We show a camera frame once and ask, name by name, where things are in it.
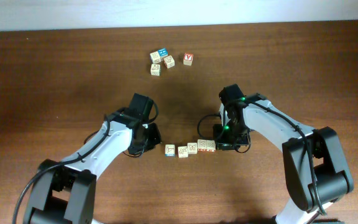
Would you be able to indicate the block with red E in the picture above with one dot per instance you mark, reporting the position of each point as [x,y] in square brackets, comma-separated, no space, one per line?
[169,61]

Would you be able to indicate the block with blue letter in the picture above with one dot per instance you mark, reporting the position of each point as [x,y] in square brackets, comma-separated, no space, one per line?
[163,52]

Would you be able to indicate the block with bird picture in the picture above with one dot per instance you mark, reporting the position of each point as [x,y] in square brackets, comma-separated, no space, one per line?
[182,151]

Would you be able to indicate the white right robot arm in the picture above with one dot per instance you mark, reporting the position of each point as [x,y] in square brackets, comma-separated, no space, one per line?
[317,174]

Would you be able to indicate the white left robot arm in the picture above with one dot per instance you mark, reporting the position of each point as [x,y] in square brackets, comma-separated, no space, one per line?
[64,192]

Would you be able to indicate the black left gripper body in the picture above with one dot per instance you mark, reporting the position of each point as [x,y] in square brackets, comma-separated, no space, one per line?
[149,138]

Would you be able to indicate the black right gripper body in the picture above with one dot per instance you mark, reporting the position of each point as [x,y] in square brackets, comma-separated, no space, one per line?
[231,136]

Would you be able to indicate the block with red I and fish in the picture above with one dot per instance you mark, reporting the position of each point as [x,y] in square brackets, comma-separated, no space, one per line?
[202,145]

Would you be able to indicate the block with red letter side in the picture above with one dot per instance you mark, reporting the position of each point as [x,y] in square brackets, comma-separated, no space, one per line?
[210,146]

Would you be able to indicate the block with donkey picture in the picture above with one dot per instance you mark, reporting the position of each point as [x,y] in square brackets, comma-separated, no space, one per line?
[155,57]

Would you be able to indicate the block with butterfly picture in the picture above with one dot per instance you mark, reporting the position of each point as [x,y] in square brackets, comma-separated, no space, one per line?
[192,147]

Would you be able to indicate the block with red V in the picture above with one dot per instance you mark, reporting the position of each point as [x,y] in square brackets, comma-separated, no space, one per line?
[188,59]

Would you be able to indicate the small blue block edge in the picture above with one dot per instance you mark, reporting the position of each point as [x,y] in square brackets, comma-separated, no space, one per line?
[155,69]

